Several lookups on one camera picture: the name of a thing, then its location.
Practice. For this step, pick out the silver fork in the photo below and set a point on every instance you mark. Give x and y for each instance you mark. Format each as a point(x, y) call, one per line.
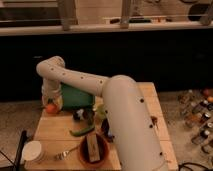
point(64, 154)

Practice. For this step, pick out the wooden block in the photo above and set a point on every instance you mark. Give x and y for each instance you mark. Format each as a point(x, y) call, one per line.
point(93, 148)

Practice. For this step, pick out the spice bottle rack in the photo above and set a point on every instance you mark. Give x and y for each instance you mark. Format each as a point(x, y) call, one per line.
point(194, 114)

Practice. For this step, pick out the light green cup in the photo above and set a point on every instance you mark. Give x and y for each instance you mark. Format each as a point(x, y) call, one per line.
point(100, 112)

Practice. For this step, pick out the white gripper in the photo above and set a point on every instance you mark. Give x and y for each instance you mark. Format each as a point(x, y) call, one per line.
point(51, 91)

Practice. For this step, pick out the orange-red apple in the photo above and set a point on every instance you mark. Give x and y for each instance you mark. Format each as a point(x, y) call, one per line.
point(51, 108)

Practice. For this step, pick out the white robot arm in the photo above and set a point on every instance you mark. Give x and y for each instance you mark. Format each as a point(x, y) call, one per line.
point(137, 143)

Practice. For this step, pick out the black and white object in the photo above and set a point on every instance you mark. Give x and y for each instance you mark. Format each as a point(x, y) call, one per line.
point(78, 115)

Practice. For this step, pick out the terracotta bowl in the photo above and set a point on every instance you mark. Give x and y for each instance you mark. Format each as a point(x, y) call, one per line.
point(83, 154)

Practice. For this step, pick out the small metal cup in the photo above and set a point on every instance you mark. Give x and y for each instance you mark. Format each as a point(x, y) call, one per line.
point(89, 116)

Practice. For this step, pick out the green plastic tray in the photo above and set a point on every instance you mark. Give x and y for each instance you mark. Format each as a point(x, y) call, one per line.
point(74, 98)

